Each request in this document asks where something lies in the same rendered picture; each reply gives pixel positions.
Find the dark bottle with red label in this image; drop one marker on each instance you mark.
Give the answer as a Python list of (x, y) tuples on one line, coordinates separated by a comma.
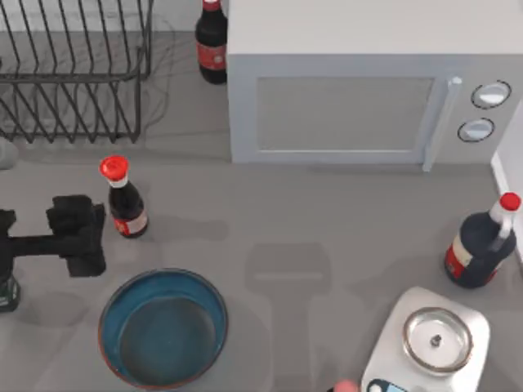
[(211, 53)]

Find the large red-capped dark jug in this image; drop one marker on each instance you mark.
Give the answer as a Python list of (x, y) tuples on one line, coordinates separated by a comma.
[(478, 253)]

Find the pale grey microwave oven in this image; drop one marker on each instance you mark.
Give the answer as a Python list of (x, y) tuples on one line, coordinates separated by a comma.
[(327, 32)]

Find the blue bowl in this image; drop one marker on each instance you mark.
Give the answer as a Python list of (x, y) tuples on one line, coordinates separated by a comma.
[(163, 330)]

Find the small red-capped dark sauce bottle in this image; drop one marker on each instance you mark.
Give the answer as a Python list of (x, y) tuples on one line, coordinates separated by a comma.
[(126, 204)]

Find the round metal scale pan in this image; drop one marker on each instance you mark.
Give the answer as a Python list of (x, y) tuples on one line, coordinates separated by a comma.
[(438, 341)]

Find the silver kitchen scale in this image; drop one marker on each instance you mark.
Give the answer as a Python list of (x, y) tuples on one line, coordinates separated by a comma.
[(392, 335)]

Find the grey rounded object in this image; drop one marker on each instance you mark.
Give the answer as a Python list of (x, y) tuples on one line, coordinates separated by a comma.
[(7, 154)]

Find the pink rounded object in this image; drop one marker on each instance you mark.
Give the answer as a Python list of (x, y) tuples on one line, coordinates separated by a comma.
[(346, 386)]

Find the microwave oven door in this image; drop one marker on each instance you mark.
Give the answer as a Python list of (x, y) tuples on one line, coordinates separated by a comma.
[(343, 114)]

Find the round microwave knob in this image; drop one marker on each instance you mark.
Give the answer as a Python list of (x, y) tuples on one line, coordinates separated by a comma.
[(475, 130), (490, 94)]

